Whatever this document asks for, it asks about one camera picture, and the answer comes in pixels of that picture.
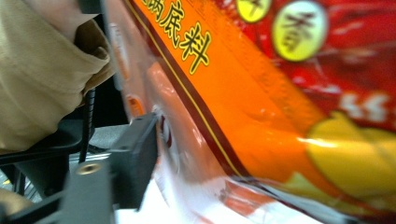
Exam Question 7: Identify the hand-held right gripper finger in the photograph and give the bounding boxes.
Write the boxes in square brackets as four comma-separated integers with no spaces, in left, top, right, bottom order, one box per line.
[58,112,161,224]

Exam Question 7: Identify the orange packet with clear window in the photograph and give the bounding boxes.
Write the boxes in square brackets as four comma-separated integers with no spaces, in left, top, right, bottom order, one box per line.
[101,0,396,224]

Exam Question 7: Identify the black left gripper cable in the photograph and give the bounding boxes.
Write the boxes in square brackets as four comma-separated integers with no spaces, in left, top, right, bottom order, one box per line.
[78,88,97,164]

